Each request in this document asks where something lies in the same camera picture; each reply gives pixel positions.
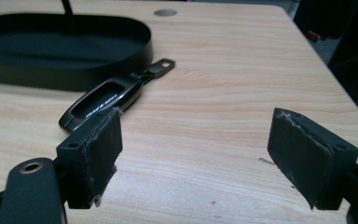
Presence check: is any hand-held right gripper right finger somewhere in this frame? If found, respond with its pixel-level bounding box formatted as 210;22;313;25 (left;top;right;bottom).
267;107;358;211

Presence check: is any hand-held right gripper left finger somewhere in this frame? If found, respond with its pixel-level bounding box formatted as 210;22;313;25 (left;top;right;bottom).
55;106;124;210

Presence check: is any black car key fob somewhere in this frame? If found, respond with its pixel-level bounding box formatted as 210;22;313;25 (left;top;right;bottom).
58;58;176;133

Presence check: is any black oval tray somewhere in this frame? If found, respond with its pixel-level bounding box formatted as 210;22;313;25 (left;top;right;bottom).
0;12;154;92

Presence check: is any dark equipment with red part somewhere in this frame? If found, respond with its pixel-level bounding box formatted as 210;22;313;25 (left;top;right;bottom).
293;0;358;125

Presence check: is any black thin rod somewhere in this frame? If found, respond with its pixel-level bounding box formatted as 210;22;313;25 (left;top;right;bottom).
61;0;75;20

